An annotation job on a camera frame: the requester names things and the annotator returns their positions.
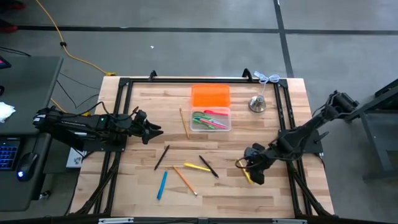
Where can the black computer mouse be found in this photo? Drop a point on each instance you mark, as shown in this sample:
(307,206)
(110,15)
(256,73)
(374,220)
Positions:
(26,165)

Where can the white printed box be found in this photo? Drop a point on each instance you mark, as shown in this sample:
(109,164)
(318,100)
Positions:
(74,158)

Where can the yellow pen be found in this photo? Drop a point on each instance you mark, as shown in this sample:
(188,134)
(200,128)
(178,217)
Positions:
(241,163)

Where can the black office desk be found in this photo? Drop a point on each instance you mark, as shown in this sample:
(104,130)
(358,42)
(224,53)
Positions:
(28,87)

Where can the yellow highlighter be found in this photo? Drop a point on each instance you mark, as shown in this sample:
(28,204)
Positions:
(196,167)

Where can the green pen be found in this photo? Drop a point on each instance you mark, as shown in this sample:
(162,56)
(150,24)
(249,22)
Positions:
(203,126)

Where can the black metal cart frame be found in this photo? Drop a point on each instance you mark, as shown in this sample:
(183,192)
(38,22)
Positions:
(382,174)

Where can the clear pencil box orange lid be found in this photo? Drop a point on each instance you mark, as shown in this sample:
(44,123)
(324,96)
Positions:
(211,96)

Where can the person's foot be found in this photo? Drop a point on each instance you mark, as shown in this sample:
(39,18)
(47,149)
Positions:
(12,4)
(7,28)

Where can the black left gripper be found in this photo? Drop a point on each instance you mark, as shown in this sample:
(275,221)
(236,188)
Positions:
(138,124)

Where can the orange pencil with eraser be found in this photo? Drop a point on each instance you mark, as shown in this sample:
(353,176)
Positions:
(184,180)

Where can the dark brown pencil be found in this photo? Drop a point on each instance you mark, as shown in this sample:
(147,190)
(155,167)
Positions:
(162,157)

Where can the pink marker pen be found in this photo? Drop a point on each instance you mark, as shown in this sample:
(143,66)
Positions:
(216,113)

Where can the black device pink screen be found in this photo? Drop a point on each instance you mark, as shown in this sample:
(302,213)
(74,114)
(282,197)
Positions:
(3,63)

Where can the backlit computer keyboard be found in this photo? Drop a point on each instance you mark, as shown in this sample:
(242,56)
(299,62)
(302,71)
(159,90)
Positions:
(9,154)

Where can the silver desk caster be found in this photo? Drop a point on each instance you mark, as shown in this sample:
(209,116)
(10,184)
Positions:
(45,195)

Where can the black aluminium table frame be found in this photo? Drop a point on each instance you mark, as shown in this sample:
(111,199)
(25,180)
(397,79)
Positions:
(230,81)

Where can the pink pen blue tip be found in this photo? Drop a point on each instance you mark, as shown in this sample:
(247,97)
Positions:
(214,124)

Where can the thin yellow wooden pencil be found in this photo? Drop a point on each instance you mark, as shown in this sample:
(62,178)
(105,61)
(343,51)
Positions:
(184,123)

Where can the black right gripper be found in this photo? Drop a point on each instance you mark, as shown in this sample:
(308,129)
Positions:
(259,157)

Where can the silver metal bracket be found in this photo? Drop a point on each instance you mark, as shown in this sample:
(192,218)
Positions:
(115,221)
(289,221)

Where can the white crumpled tissue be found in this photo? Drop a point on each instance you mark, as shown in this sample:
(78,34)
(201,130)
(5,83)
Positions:
(5,112)

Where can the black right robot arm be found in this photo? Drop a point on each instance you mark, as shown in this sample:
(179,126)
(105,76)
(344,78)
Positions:
(311,127)

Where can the black pen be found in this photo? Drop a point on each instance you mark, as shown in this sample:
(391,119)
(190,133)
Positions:
(208,166)

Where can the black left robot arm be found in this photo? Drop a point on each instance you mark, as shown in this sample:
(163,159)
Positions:
(77,127)

